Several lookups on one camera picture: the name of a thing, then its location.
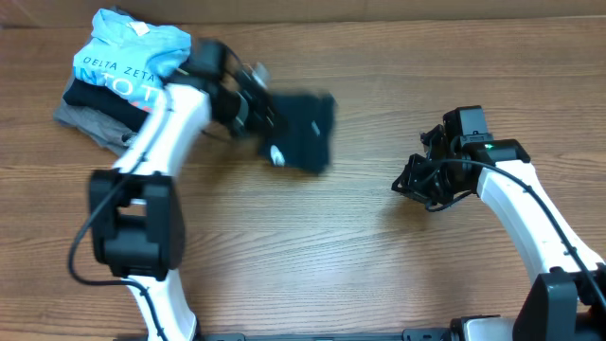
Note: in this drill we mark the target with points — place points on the light blue folded t-shirt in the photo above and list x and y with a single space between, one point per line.
130 57

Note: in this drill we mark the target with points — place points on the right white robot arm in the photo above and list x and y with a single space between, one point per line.
567 297

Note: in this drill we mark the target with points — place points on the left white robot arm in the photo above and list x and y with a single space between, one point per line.
136 219

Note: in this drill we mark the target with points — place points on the grey folded garment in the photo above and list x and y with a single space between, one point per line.
106 131

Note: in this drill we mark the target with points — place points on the black folded garment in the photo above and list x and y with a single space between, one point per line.
100 98

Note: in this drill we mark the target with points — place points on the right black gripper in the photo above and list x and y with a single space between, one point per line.
414 177

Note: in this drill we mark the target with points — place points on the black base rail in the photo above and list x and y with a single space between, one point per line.
331 337

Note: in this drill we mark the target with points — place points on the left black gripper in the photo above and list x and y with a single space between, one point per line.
265 112

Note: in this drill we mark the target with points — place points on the dark teal t-shirt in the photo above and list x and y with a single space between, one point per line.
305 144

